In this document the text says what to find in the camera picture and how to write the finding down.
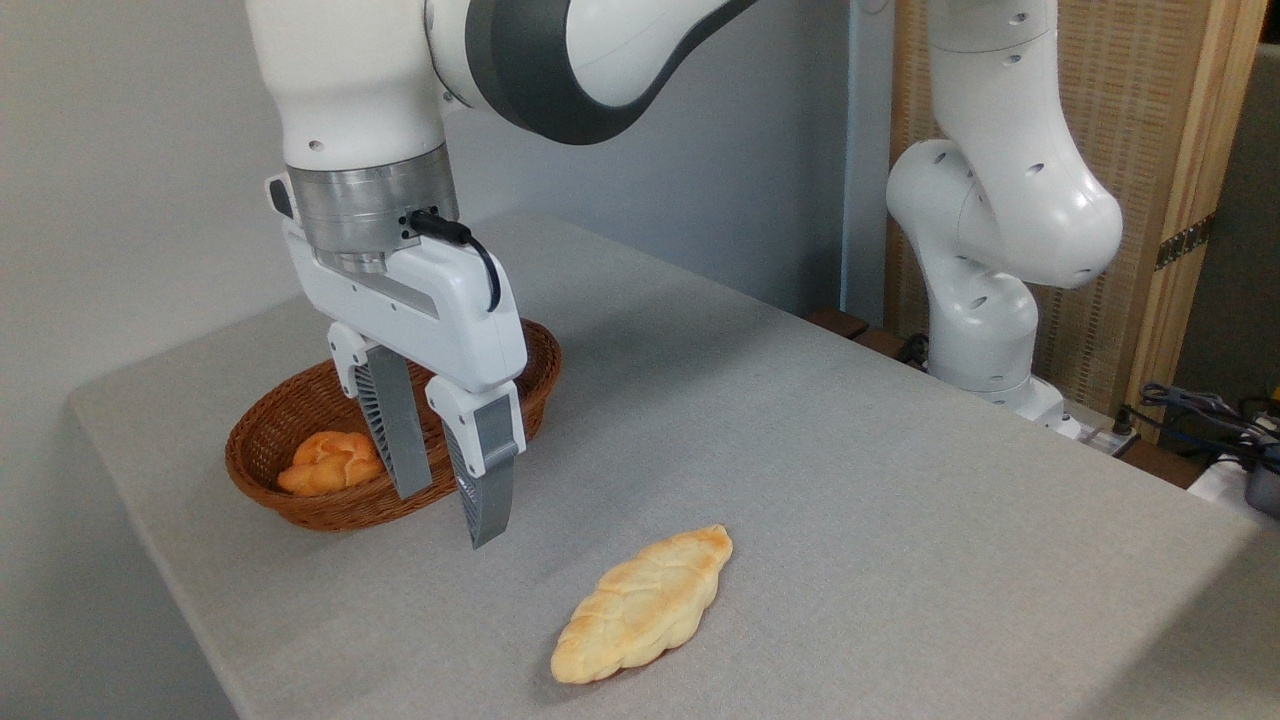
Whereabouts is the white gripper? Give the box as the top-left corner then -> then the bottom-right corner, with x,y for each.
265,175 -> 529,551

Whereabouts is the long pale braided bread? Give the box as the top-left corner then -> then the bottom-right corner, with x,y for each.
550,524 -> 734,686

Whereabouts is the small orange braided bread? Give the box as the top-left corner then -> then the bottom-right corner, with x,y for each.
276,431 -> 385,498

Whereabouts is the brown wicker basket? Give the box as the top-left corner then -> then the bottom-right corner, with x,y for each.
225,318 -> 563,533

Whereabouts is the grey tablecloth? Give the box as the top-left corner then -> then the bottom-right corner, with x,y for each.
68,210 -> 1280,720

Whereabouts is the dark brown wooden ledge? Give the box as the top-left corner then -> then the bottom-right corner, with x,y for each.
806,307 -> 933,369

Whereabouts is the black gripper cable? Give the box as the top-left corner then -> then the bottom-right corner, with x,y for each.
405,208 -> 503,313

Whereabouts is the dark tangled cable bundle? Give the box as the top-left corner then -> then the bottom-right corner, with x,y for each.
1138,382 -> 1280,473

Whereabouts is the woven screen with wooden frame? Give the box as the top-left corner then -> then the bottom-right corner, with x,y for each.
885,0 -> 1269,441

